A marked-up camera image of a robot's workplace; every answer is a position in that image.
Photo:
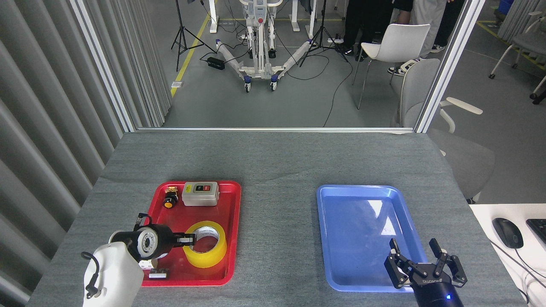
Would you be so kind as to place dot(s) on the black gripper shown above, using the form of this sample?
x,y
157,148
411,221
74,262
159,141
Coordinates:
x,y
167,242
435,294

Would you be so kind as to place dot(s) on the yellow tape roll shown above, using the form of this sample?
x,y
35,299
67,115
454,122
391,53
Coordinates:
x,y
213,256

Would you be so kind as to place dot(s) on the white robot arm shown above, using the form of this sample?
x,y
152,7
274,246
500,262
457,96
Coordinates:
x,y
115,273

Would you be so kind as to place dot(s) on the red plastic tray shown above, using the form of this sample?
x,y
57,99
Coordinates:
x,y
179,213

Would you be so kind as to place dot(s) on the yellow push button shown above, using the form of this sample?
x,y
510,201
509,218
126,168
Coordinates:
x,y
169,204

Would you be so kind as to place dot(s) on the small black white block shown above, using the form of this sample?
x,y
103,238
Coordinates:
x,y
158,275

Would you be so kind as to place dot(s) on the white circuit breaker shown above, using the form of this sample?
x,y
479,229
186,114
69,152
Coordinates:
x,y
146,264

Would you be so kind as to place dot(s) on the blue plastic tray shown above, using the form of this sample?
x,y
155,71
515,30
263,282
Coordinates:
x,y
362,230

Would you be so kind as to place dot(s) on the white desk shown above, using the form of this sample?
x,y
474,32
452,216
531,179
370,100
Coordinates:
x,y
490,213

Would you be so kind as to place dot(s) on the black computer mouse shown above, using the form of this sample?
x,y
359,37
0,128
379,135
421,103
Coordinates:
x,y
507,232

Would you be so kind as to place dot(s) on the black keyboard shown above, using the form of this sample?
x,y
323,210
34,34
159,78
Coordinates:
x,y
538,230

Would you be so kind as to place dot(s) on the grey floor socket plate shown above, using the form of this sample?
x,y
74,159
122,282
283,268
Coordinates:
x,y
177,84

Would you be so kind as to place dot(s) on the grey office chair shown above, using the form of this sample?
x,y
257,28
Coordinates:
x,y
420,94

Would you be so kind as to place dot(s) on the black power adapter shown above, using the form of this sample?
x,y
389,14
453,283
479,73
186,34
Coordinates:
x,y
216,63

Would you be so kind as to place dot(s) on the white stand on wheels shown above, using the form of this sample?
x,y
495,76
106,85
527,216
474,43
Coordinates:
x,y
259,51

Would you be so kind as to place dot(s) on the black tripod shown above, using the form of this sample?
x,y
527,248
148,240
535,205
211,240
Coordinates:
x,y
323,30
183,32

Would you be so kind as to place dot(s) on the white table leg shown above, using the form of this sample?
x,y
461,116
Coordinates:
x,y
312,17
213,17

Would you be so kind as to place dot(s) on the white plastic chair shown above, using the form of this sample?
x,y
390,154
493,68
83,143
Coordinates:
x,y
401,40

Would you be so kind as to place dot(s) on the grey chair with white legs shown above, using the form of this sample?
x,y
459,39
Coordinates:
x,y
529,42

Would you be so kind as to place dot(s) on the person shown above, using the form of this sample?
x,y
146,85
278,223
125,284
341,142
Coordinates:
x,y
450,21
362,21
426,13

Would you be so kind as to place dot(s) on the white two-button switch box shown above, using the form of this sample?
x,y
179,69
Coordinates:
x,y
200,198

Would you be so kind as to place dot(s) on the silver frame rail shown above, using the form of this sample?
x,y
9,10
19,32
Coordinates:
x,y
273,129

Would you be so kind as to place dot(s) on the silver frame post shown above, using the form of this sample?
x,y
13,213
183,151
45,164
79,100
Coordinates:
x,y
448,68
104,68

